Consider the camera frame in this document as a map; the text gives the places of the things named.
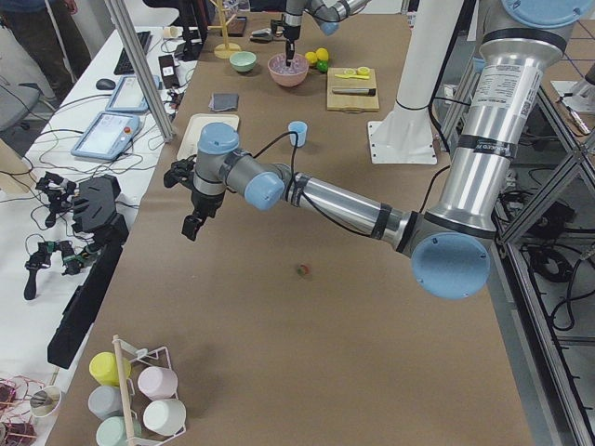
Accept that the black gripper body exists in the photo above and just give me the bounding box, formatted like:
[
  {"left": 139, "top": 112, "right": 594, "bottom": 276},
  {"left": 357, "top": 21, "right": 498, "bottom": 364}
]
[
  {"left": 191, "top": 191, "right": 225, "bottom": 221},
  {"left": 284, "top": 25, "right": 298, "bottom": 42}
]

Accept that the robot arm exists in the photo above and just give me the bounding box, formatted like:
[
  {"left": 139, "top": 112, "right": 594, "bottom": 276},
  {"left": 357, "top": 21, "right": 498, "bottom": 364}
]
[
  {"left": 164, "top": 1, "right": 591, "bottom": 299},
  {"left": 282, "top": 0, "right": 369, "bottom": 67}
]

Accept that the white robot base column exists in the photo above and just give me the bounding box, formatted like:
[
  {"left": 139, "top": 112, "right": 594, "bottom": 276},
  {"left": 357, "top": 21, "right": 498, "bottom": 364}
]
[{"left": 368, "top": 0, "right": 464, "bottom": 164}]

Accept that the clear ice cubes pile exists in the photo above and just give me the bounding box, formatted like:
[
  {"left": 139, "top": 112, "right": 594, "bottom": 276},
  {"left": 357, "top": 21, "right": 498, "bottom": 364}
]
[{"left": 270, "top": 54, "right": 309, "bottom": 75}]

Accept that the steel ice scoop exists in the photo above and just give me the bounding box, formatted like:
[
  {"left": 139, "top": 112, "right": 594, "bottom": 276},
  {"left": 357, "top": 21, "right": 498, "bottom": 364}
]
[{"left": 250, "top": 28, "right": 274, "bottom": 43}]

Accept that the wooden cup tree stand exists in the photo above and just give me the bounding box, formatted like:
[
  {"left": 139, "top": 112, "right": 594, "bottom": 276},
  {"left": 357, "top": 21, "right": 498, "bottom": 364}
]
[{"left": 207, "top": 0, "right": 241, "bottom": 59}]

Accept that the light blue plastic cup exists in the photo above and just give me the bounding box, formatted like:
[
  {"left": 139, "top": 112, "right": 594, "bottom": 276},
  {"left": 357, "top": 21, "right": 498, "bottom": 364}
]
[{"left": 287, "top": 121, "right": 308, "bottom": 148}]

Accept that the pink cup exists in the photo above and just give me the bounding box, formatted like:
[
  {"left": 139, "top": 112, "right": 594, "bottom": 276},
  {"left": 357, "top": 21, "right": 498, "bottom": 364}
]
[{"left": 138, "top": 366, "right": 179, "bottom": 400}]

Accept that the yellow cup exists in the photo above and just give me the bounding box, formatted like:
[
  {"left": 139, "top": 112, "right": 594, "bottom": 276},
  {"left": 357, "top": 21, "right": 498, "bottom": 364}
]
[{"left": 88, "top": 352, "right": 119, "bottom": 387}]

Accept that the white cup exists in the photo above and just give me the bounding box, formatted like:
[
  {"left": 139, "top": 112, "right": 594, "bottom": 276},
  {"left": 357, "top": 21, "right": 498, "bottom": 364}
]
[{"left": 143, "top": 399, "right": 187, "bottom": 437}]

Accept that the grey cup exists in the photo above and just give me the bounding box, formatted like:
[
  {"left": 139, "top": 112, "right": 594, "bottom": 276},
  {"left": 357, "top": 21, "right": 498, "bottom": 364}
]
[{"left": 87, "top": 386, "right": 123, "bottom": 420}]

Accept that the mint green cup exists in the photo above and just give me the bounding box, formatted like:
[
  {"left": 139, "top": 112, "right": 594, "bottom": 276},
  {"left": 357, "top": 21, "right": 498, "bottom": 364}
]
[{"left": 95, "top": 416, "right": 127, "bottom": 446}]

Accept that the paper cup with whisk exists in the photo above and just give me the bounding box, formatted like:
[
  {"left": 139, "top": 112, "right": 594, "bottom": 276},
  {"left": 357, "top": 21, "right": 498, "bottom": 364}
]
[{"left": 30, "top": 386, "right": 63, "bottom": 423}]

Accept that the yellow lemon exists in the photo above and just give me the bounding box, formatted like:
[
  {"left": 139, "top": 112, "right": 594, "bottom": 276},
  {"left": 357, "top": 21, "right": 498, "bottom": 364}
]
[
  {"left": 304, "top": 51, "right": 318, "bottom": 66},
  {"left": 315, "top": 47, "right": 330, "bottom": 61}
]

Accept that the pink bowl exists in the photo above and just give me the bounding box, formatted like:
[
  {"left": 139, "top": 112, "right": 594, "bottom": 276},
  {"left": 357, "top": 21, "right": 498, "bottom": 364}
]
[{"left": 268, "top": 55, "right": 310, "bottom": 87}]

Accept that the mint green bowl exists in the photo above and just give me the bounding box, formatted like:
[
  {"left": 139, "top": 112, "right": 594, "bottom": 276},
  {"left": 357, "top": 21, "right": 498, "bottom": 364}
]
[{"left": 229, "top": 51, "right": 258, "bottom": 73}]

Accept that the yellow plastic knife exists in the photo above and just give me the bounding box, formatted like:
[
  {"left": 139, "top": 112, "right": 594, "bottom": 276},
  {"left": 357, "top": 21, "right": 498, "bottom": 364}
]
[{"left": 334, "top": 70, "right": 370, "bottom": 80}]

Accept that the cream rabbit tray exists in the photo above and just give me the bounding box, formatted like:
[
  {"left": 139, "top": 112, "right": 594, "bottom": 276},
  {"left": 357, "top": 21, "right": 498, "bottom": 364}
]
[{"left": 177, "top": 112, "right": 241, "bottom": 160}]

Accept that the wooden cutting board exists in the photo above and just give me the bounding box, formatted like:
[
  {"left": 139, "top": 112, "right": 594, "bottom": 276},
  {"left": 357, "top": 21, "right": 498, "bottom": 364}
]
[{"left": 326, "top": 66, "right": 380, "bottom": 112}]

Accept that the grey folded cloth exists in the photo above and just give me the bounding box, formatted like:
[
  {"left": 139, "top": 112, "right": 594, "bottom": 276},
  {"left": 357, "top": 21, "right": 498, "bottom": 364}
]
[{"left": 209, "top": 93, "right": 239, "bottom": 112}]

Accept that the red strawberry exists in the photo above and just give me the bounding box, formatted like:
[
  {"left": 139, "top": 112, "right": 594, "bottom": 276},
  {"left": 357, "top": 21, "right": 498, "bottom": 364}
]
[{"left": 296, "top": 264, "right": 311, "bottom": 277}]

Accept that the blue teach pendant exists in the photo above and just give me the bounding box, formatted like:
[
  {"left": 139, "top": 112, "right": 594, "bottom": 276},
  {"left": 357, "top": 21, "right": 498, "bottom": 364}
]
[
  {"left": 71, "top": 111, "right": 140, "bottom": 161},
  {"left": 105, "top": 74, "right": 149, "bottom": 114}
]

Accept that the black computer mouse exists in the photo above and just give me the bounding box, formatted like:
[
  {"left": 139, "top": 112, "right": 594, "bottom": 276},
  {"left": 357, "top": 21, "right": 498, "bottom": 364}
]
[{"left": 95, "top": 78, "right": 116, "bottom": 91}]

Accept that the black keyboard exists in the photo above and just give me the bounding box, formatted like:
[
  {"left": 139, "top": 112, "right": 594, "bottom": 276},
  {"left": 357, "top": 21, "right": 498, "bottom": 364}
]
[{"left": 112, "top": 30, "right": 153, "bottom": 76}]

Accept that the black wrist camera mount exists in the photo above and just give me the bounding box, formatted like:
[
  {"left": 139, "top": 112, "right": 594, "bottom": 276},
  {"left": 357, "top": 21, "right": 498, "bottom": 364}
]
[{"left": 163, "top": 158, "right": 195, "bottom": 190}]

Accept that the black handled knife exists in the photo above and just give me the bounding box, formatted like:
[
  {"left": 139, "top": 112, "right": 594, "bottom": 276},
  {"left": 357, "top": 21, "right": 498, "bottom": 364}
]
[{"left": 331, "top": 87, "right": 377, "bottom": 97}]

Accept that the aluminium frame post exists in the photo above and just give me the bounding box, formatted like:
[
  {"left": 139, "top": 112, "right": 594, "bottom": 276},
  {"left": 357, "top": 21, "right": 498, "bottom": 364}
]
[{"left": 105, "top": 0, "right": 174, "bottom": 143}]

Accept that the white wire cup rack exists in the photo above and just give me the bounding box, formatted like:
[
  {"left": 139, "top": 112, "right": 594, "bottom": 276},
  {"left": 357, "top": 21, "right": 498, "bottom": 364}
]
[{"left": 112, "top": 335, "right": 186, "bottom": 445}]

